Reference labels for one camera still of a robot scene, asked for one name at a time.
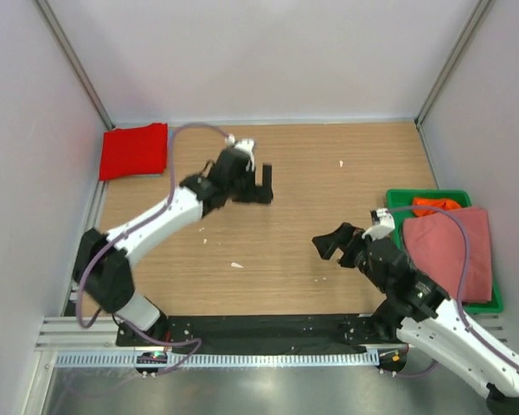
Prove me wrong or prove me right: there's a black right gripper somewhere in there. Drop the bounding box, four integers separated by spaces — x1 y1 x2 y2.
311 221 389 293

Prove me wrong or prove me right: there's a left aluminium frame post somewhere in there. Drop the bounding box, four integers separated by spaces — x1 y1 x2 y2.
32 0 115 131

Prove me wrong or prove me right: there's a red t-shirt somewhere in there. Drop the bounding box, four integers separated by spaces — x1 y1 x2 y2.
99 123 169 181

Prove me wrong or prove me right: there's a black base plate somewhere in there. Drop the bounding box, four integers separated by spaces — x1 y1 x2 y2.
116 313 425 354

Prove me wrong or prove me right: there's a white slotted cable duct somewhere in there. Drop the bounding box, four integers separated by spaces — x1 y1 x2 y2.
55 349 379 368

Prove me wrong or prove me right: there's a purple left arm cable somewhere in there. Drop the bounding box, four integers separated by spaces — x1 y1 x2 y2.
75 123 237 376

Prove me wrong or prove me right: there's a pink t-shirt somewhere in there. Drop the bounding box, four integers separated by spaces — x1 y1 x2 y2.
402 207 492 303

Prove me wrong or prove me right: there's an aluminium frame post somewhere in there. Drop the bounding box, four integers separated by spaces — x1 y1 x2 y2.
32 0 115 131
414 0 497 129

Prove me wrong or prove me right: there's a folded light blue t-shirt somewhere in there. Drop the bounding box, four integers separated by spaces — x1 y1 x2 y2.
158 126 171 175

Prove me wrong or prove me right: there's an orange t-shirt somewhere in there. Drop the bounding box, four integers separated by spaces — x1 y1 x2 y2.
412 197 462 210

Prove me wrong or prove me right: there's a right aluminium frame post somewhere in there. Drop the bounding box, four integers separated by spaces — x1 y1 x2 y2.
414 0 497 129

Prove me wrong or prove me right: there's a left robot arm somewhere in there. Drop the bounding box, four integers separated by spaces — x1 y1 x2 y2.
73 138 273 346

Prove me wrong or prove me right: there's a green plastic bin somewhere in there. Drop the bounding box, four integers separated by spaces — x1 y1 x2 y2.
386 188 504 315

